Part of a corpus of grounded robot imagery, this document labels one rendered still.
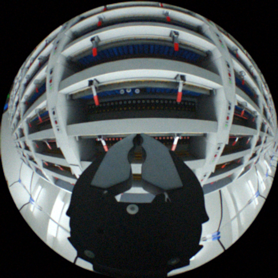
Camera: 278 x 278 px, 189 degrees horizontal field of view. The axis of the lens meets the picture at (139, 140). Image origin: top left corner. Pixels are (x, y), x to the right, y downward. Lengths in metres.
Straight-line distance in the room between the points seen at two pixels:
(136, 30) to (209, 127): 0.43
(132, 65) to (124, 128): 0.20
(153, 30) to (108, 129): 0.39
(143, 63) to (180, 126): 0.22
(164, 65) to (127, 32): 0.19
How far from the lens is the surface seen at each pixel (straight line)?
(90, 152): 0.59
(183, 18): 0.56
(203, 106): 0.50
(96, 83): 0.32
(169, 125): 0.30
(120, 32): 0.38
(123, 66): 0.29
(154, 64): 0.28
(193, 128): 0.34
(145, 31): 0.38
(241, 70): 0.65
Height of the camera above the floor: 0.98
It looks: 31 degrees up
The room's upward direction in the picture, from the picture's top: 177 degrees clockwise
